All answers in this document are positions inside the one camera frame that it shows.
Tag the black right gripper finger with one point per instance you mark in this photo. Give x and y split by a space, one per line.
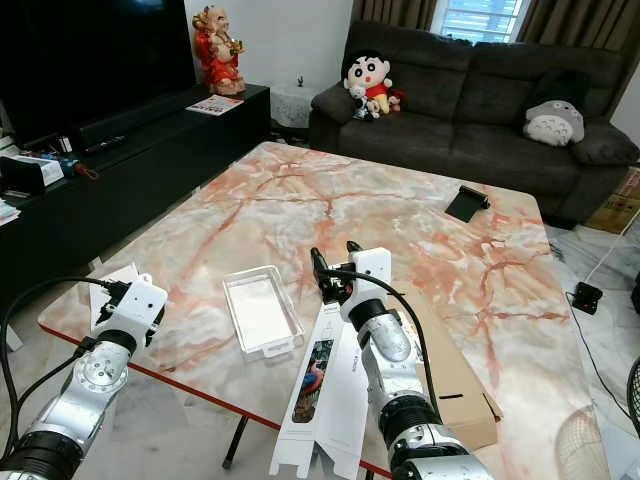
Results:
320 270
354 249

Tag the black box with white label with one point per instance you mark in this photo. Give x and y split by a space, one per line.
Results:
25 175

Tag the marble pattern folding table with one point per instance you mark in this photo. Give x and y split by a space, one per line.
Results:
360 190

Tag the grey standing fan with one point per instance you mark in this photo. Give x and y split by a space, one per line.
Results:
585 450

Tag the white phone box sleeve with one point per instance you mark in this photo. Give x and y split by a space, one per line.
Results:
310 390

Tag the brown cardboard carton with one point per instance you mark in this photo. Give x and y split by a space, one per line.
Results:
618 205

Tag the window with blinds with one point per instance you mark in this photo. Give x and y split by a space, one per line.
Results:
480 18

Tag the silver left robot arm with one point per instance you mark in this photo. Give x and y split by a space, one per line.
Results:
100 370

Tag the white paper card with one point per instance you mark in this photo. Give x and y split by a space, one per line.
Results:
117 270

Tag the cartoon boy plush doll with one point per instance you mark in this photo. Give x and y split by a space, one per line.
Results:
368 72

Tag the black remote control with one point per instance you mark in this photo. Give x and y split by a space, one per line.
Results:
107 144

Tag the white covered side table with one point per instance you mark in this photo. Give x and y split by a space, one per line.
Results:
292 104

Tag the black power adapter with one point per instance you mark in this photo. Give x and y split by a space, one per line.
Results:
588 297

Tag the dark brown fabric sofa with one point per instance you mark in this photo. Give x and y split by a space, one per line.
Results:
460 100

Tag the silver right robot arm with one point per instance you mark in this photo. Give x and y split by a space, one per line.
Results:
390 345

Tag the black phone stand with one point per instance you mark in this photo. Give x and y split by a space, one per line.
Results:
465 205

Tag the stack of white papers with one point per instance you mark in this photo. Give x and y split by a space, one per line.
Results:
7 212

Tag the black flat television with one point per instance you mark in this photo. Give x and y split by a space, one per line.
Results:
90 60

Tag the black television console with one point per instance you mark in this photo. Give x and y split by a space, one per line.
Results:
160 190

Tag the grey Totoro plush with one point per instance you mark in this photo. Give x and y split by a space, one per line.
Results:
555 122

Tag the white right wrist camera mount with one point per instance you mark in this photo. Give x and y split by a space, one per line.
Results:
372 270

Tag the red and white booklet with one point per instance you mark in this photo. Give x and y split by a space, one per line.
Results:
215 105

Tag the brown curtain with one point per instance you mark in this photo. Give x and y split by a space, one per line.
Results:
390 10
580 20

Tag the red and gold figurine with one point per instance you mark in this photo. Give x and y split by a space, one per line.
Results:
218 55

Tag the clear plastic tray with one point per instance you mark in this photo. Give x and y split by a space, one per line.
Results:
260 310

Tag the black soundbar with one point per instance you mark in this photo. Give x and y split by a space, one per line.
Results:
140 118

